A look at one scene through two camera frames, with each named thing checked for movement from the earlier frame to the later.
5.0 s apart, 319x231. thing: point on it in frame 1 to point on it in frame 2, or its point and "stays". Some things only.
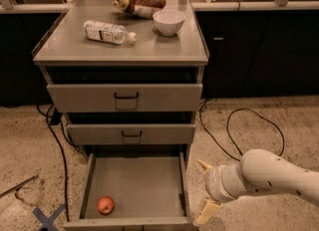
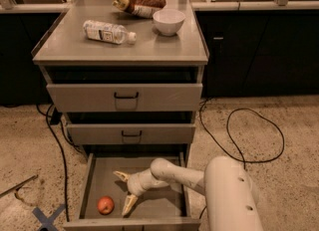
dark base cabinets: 250,54 stays
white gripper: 212,184 to 135,184
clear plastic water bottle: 106,32 stays
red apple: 106,205 stays
